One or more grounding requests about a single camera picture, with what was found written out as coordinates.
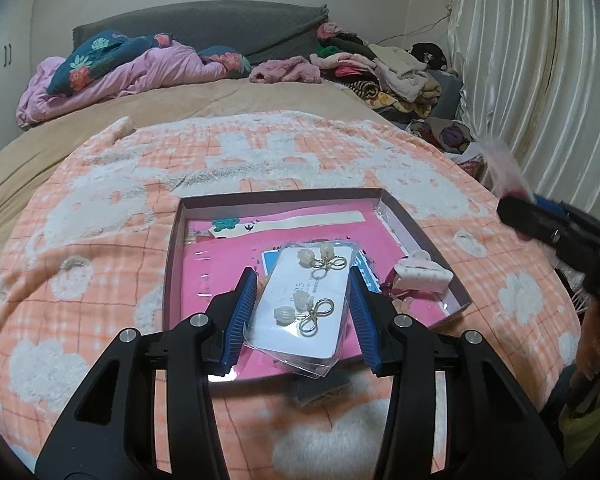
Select pink fluffy hair accessory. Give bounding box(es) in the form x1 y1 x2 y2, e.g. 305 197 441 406
479 136 535 203

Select earring card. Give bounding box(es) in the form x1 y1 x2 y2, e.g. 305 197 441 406
244 240 358 378

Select person's right hand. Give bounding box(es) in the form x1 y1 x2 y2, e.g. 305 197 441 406
576 299 600 380

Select bag of clothes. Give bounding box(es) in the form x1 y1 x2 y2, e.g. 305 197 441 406
407 116 474 155

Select white hair claw clip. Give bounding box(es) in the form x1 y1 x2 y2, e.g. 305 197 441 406
388 249 454 292

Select white striped curtain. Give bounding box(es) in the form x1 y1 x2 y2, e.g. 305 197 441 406
449 0 600 219

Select orange white plaid blanket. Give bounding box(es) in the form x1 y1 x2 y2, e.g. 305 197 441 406
0 112 580 467

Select pile of folded clothes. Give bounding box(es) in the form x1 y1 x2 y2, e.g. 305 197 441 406
311 22 462 124

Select pink-lined shallow cardboard box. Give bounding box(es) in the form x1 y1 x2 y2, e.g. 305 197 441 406
162 186 474 385

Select pink fuzzy garment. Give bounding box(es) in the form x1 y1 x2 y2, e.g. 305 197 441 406
249 55 322 84

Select beige bed sheet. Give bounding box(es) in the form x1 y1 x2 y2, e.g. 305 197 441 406
0 79 387 255

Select grey headboard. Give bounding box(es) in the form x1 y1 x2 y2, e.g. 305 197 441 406
72 0 329 65

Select pink floral duvet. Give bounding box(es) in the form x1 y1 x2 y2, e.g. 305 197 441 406
16 29 251 129

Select white wardrobe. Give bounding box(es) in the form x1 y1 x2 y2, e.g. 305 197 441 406
0 0 34 151

